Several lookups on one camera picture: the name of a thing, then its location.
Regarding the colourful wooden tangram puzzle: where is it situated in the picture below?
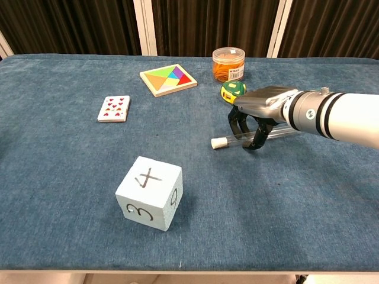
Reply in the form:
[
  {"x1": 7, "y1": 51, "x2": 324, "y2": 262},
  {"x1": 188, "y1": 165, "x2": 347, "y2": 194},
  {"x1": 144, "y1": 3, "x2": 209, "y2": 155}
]
[{"x1": 139, "y1": 63, "x2": 198, "y2": 98}]

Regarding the clear jar of rubber bands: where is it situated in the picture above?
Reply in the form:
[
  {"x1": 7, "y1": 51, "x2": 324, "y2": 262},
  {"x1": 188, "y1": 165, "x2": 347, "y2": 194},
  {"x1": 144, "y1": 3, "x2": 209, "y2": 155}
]
[{"x1": 212, "y1": 48, "x2": 246, "y2": 82}]

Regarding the white frame post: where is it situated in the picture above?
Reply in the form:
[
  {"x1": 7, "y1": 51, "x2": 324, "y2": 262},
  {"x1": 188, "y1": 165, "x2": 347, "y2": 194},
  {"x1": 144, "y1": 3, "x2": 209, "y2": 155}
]
[
  {"x1": 266, "y1": 0, "x2": 290, "y2": 59},
  {"x1": 133, "y1": 0, "x2": 158, "y2": 57},
  {"x1": 0, "y1": 31, "x2": 15, "y2": 59}
]

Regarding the right black-fingered robot hand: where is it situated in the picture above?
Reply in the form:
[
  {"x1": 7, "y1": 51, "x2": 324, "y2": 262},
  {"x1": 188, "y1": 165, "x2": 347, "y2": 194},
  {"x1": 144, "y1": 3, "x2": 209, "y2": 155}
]
[{"x1": 227, "y1": 86, "x2": 300, "y2": 151}]

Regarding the deck of playing cards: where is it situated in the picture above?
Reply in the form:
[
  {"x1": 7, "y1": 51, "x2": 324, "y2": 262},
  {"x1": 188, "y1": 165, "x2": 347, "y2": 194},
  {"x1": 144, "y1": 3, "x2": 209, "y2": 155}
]
[{"x1": 97, "y1": 95, "x2": 131, "y2": 123}]

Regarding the transparent tube with white cap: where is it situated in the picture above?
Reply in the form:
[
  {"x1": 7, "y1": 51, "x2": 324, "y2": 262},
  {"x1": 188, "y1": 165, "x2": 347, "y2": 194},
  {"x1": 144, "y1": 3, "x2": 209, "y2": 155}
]
[{"x1": 210, "y1": 124, "x2": 301, "y2": 150}]

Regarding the blue table cloth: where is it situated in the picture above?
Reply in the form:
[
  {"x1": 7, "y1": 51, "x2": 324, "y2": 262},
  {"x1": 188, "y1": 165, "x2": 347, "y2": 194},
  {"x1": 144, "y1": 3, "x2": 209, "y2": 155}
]
[{"x1": 0, "y1": 53, "x2": 379, "y2": 272}]

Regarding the green yellow tape measure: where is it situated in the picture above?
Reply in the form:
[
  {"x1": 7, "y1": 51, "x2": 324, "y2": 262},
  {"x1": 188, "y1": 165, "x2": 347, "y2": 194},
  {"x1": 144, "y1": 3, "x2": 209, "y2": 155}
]
[{"x1": 220, "y1": 79, "x2": 247, "y2": 105}]

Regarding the dark pleated curtain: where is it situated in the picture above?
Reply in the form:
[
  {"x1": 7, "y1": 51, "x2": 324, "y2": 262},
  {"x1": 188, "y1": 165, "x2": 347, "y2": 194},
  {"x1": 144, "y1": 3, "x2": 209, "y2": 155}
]
[{"x1": 0, "y1": 0, "x2": 379, "y2": 59}]

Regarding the light blue numbered foam cube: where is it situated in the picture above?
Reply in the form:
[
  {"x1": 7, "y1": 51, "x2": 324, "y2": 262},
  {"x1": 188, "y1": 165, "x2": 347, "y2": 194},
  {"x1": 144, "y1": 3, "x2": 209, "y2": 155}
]
[{"x1": 115, "y1": 156, "x2": 183, "y2": 232}]

